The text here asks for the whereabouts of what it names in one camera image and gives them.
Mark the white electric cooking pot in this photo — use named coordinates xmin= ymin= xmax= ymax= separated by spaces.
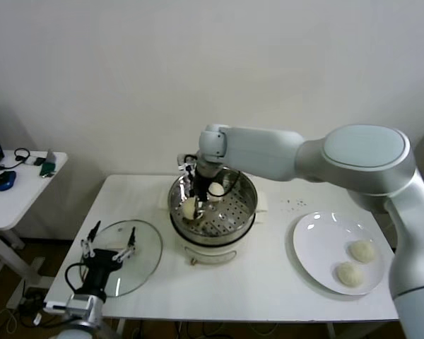
xmin=157 ymin=190 xmax=269 ymax=266

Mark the perforated stainless steel steamer basket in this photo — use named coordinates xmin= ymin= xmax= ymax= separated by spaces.
xmin=167 ymin=164 xmax=259 ymax=246

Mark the white work table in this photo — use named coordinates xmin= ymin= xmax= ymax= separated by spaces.
xmin=42 ymin=175 xmax=424 ymax=339

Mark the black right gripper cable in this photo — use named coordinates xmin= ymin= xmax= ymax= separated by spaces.
xmin=222 ymin=170 xmax=242 ymax=198

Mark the white steamed baozi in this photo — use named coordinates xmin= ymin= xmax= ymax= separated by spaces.
xmin=181 ymin=197 xmax=201 ymax=221
xmin=206 ymin=182 xmax=225 ymax=203
xmin=348 ymin=239 xmax=377 ymax=264
xmin=335 ymin=261 xmax=364 ymax=287

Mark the thin black looped cable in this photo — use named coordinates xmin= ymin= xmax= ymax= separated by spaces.
xmin=0 ymin=149 xmax=32 ymax=174

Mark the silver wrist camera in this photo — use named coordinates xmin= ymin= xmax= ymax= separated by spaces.
xmin=176 ymin=153 xmax=197 ymax=172
xmin=66 ymin=295 xmax=105 ymax=314

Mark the green upright gadget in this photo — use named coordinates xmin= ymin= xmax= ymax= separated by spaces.
xmin=38 ymin=148 xmax=57 ymax=179

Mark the blue computer mouse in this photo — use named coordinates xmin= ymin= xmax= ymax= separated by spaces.
xmin=0 ymin=172 xmax=17 ymax=193

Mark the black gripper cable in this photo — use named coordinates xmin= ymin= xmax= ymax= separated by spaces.
xmin=222 ymin=170 xmax=242 ymax=198
xmin=65 ymin=263 xmax=90 ymax=294

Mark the white side table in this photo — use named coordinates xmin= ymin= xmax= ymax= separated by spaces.
xmin=0 ymin=150 xmax=69 ymax=311

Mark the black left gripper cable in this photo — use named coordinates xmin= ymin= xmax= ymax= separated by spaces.
xmin=65 ymin=263 xmax=90 ymax=294

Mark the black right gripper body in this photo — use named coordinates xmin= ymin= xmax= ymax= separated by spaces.
xmin=193 ymin=172 xmax=213 ymax=202

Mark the dark floor power strip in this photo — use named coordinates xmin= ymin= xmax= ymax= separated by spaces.
xmin=19 ymin=287 xmax=47 ymax=311

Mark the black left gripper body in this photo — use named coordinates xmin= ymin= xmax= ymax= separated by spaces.
xmin=81 ymin=249 xmax=126 ymax=294

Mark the round glass pot lid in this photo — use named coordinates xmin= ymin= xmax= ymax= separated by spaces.
xmin=78 ymin=220 xmax=163 ymax=299

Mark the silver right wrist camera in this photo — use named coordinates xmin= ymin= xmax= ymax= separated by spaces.
xmin=176 ymin=153 xmax=197 ymax=172

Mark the large white plate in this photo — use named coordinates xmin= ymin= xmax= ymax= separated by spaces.
xmin=292 ymin=210 xmax=385 ymax=296

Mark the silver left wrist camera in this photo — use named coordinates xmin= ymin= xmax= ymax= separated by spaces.
xmin=66 ymin=295 xmax=105 ymax=314

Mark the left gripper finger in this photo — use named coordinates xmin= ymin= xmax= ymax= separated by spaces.
xmin=112 ymin=227 xmax=138 ymax=262
xmin=79 ymin=220 xmax=102 ymax=261

